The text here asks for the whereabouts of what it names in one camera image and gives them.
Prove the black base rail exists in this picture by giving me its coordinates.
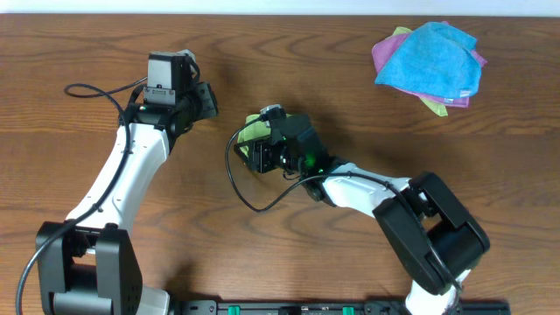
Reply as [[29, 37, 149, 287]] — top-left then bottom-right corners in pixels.
[[168, 299, 512, 315]]

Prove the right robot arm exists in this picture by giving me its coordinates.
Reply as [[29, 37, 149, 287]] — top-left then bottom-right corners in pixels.
[[225, 104, 490, 314]]

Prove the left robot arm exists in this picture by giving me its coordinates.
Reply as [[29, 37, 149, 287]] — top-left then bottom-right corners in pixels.
[[28, 50, 218, 314]]

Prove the blue cloth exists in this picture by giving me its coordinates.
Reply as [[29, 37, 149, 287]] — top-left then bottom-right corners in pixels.
[[374, 21, 483, 100]]

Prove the right black cable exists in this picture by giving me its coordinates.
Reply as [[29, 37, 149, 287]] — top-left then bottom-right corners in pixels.
[[224, 114, 465, 294]]

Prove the olive green bottom cloth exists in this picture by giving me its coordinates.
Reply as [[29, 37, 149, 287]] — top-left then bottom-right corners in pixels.
[[393, 26, 448, 117]]

